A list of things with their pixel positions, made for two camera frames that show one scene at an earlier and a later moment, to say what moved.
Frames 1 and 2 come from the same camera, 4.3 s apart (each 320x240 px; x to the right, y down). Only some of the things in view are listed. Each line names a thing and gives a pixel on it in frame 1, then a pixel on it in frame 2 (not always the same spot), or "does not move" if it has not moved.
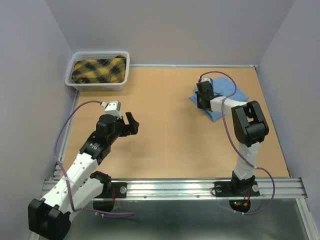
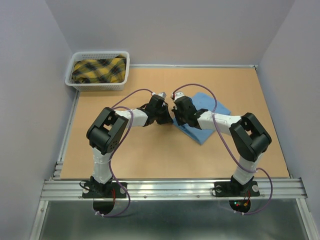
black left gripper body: [119, 124] to [162, 117]
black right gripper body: [199, 103] to [180, 118]
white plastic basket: [97, 87] does not move
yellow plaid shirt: [104, 71] does not move
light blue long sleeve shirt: [225, 86] to [202, 101]
